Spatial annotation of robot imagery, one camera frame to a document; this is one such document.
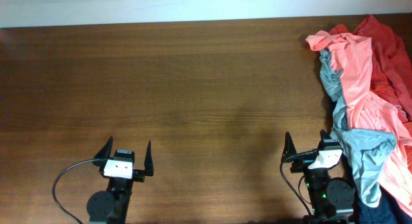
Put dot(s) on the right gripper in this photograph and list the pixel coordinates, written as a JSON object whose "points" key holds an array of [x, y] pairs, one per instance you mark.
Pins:
{"points": [[302, 162]]}

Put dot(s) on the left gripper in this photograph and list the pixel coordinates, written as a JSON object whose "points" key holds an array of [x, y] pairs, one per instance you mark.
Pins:
{"points": [[138, 175]]}

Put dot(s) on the salmon pink shirt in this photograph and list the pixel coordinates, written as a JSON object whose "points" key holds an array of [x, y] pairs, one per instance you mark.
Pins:
{"points": [[365, 109]]}

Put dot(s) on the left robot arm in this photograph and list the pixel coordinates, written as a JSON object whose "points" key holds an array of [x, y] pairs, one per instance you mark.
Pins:
{"points": [[111, 205]]}

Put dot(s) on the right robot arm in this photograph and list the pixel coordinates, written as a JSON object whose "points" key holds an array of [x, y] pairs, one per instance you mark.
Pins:
{"points": [[331, 199]]}

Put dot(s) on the grey shirt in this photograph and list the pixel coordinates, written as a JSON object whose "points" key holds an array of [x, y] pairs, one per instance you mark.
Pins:
{"points": [[365, 149]]}

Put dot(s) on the navy blue garment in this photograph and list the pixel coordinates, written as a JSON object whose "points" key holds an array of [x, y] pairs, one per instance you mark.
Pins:
{"points": [[383, 189]]}

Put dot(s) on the red shirt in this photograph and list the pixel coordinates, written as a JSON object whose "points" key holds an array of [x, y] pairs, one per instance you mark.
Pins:
{"points": [[391, 74]]}

